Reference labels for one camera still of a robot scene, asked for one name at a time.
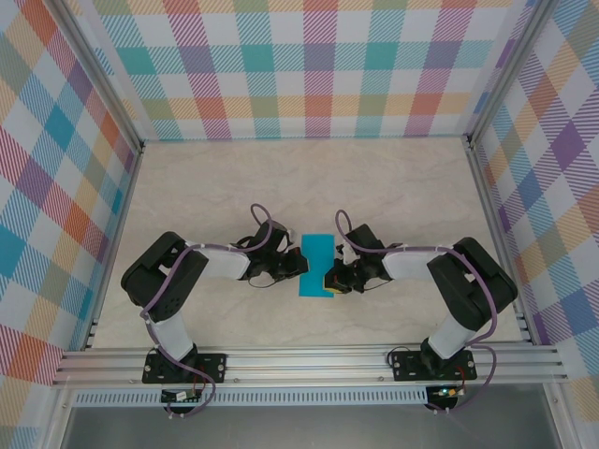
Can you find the blue paper sheet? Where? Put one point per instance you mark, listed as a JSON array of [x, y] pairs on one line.
[[313, 266]]

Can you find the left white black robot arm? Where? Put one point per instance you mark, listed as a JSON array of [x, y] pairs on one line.
[[224, 264]]

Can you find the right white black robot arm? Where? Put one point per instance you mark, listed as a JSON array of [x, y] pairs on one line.
[[407, 264]]

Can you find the circuit board with green light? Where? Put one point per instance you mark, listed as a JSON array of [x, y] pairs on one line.
[[447, 392]]

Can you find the small black circuit board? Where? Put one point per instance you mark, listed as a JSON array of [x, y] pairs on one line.
[[180, 396]]

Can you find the aluminium mounting rail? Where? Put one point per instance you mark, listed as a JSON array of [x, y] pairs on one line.
[[304, 365]]

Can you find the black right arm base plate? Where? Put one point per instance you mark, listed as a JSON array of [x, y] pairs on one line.
[[407, 367]]

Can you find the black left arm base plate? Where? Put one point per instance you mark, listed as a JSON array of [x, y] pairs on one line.
[[213, 367]]

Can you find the aluminium side rail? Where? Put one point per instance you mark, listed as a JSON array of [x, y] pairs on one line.
[[117, 234], [497, 234]]

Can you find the aluminium frame post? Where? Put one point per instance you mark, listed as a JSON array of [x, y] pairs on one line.
[[510, 70], [100, 77]]

